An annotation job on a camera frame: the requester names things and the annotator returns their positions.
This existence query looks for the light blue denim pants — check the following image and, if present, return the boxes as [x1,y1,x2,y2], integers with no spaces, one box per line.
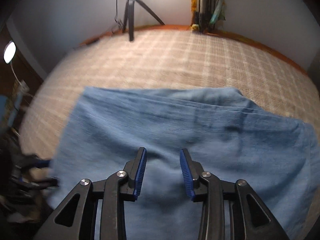
[48,87,319,239]

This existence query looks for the beige plaid bed sheet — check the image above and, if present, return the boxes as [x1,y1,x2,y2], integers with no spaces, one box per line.
[18,28,320,240]

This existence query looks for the white clip desk lamp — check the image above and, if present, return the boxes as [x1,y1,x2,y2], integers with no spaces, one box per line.
[3,40,30,95]

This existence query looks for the folded tripod with colourful cloth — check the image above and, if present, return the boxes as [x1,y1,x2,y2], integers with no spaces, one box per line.
[191,0,226,33]

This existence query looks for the black power cable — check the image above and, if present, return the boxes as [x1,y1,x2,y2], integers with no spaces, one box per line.
[80,0,126,47]

